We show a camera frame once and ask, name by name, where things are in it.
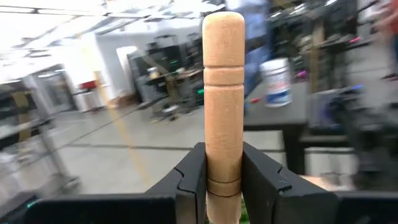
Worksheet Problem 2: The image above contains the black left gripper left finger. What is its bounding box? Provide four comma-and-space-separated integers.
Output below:
146, 142, 208, 224

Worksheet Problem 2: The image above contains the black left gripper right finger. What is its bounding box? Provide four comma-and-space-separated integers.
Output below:
241, 142, 340, 224

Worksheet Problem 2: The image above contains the narrow trowel with wooden handle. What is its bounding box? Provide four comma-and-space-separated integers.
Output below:
201, 11, 246, 224

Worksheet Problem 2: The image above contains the dark grey desk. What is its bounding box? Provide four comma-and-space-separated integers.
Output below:
244, 80, 312, 175

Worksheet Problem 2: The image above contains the white wipes tub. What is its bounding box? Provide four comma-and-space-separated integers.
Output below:
259, 57, 293, 108

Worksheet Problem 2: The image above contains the yellow hanging cable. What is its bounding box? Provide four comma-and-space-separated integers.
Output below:
93, 70, 149, 187

